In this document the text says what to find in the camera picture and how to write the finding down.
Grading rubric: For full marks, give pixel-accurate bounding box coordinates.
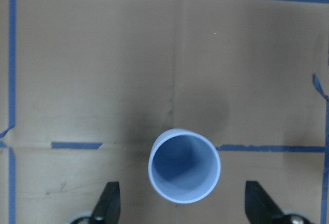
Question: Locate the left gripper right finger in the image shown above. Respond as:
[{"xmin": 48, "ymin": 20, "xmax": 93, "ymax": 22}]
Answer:
[{"xmin": 245, "ymin": 181, "xmax": 284, "ymax": 224}]

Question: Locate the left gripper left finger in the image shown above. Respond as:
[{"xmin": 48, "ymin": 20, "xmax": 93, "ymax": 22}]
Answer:
[{"xmin": 89, "ymin": 181, "xmax": 120, "ymax": 224}]

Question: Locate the blue plastic cup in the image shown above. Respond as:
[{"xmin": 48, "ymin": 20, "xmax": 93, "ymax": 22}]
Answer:
[{"xmin": 148, "ymin": 128, "xmax": 221, "ymax": 204}]

